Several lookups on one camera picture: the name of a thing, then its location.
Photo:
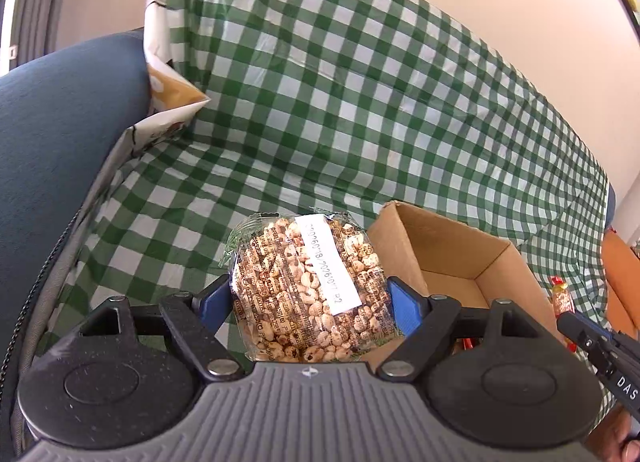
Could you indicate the orange cushion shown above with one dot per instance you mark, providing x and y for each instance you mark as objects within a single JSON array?
[{"x": 622, "y": 282}]

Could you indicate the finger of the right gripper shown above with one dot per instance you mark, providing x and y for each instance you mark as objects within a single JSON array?
[{"x": 587, "y": 335}]

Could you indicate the puffed grain snack bag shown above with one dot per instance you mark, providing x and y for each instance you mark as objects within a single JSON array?
[{"x": 308, "y": 288}]

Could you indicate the red gold candy bar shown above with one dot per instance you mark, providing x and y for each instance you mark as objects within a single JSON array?
[{"x": 561, "y": 299}]

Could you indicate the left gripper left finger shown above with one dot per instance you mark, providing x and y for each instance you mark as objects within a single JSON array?
[{"x": 214, "y": 303}]

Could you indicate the brown cardboard box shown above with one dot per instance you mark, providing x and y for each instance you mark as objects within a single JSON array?
[{"x": 479, "y": 287}]

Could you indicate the person right hand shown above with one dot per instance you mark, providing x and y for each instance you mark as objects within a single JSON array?
[{"x": 610, "y": 441}]

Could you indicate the white patterned cushion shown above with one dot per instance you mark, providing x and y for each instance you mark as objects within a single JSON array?
[{"x": 160, "y": 91}]

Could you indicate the green white checkered cloth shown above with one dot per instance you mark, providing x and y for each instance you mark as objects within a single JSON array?
[{"x": 340, "y": 105}]

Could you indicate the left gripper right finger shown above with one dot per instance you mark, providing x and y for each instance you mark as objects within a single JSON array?
[{"x": 409, "y": 307}]

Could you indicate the red blue snack packet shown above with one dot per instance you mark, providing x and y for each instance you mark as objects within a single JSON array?
[{"x": 466, "y": 343}]

